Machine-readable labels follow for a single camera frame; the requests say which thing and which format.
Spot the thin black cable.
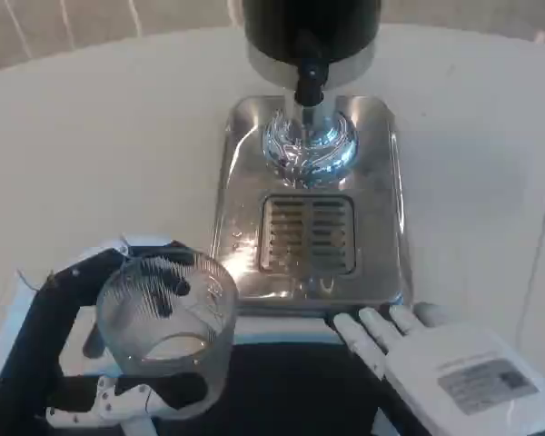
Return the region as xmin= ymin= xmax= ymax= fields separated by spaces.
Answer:
xmin=511 ymin=144 xmax=545 ymax=349

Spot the steel drip tray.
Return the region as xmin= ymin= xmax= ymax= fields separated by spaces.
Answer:
xmin=210 ymin=94 xmax=415 ymax=312

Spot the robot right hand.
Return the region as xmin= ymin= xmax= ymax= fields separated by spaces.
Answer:
xmin=333 ymin=302 xmax=545 ymax=436

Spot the clear ribbed glass cup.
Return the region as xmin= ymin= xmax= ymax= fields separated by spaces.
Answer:
xmin=94 ymin=255 xmax=240 ymax=420

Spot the black dispenser tap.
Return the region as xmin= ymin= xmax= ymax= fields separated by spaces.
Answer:
xmin=293 ymin=29 xmax=331 ymax=106

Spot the black steel drink dispenser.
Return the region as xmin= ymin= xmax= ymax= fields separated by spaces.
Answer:
xmin=229 ymin=0 xmax=382 ymax=190

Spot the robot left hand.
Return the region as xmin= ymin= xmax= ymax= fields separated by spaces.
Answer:
xmin=0 ymin=233 xmax=237 ymax=436

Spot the slotted steel tray grid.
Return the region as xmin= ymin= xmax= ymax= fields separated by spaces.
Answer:
xmin=257 ymin=193 xmax=361 ymax=276

